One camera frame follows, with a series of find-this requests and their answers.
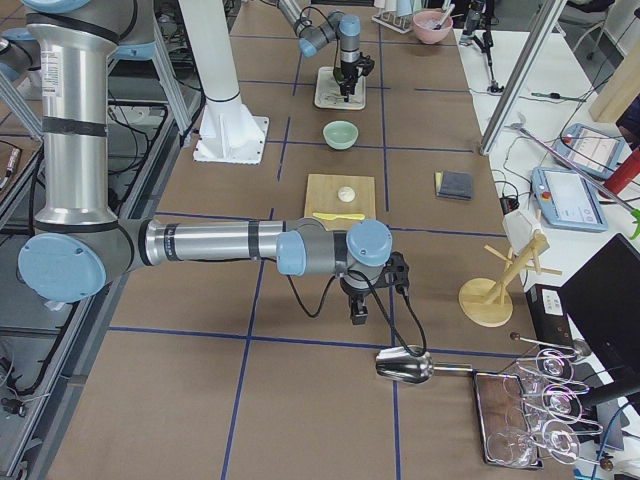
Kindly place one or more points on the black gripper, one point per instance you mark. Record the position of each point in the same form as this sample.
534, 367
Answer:
355, 292
346, 73

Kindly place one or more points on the white steamed bun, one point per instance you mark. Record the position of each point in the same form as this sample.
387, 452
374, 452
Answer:
346, 194

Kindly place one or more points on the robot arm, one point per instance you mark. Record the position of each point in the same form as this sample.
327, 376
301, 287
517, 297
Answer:
80, 244
337, 26

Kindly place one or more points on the light green bowl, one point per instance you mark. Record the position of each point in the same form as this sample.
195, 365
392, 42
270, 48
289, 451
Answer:
340, 135

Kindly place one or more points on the pink bowl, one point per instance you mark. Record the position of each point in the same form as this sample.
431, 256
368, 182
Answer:
428, 28

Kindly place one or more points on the green avocado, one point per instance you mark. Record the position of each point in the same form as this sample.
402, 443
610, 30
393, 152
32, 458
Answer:
338, 75

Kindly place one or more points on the beige bear serving tray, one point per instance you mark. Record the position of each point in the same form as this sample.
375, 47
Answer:
328, 95

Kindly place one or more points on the metal scoop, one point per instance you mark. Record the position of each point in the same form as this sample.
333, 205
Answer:
414, 365

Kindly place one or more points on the dish rack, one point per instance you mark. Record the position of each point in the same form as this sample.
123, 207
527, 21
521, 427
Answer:
394, 14

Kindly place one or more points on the yellow plastic knife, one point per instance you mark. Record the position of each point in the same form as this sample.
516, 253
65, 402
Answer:
338, 216

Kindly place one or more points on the wooden cutting board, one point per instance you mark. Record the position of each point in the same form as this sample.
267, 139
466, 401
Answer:
340, 201

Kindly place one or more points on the wooden mug tree stand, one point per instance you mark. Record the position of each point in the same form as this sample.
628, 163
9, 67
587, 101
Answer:
486, 302

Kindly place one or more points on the grey folded cloth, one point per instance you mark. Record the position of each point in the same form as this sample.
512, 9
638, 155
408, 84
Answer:
453, 185

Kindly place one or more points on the black glass rack tray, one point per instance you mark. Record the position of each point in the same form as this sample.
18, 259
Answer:
499, 405

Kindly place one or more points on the wine glass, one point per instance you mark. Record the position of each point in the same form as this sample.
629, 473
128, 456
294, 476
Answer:
514, 448

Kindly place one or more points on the blue teach pendant near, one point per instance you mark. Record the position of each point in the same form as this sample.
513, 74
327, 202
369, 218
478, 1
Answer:
567, 201

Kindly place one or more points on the blue teach pendant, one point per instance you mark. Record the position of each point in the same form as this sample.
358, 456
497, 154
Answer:
567, 201
595, 152

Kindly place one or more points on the black monitor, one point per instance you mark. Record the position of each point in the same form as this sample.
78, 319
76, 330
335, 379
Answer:
602, 300

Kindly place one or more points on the blue teach pendant far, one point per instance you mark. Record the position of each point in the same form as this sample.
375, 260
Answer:
595, 152

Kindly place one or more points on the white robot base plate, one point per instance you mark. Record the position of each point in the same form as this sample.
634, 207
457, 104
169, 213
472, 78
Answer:
231, 134

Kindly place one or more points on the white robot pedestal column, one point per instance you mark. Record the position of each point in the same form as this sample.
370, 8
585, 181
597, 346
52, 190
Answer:
208, 35

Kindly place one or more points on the aluminium frame post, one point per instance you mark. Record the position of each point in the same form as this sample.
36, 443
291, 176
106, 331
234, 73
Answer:
542, 28

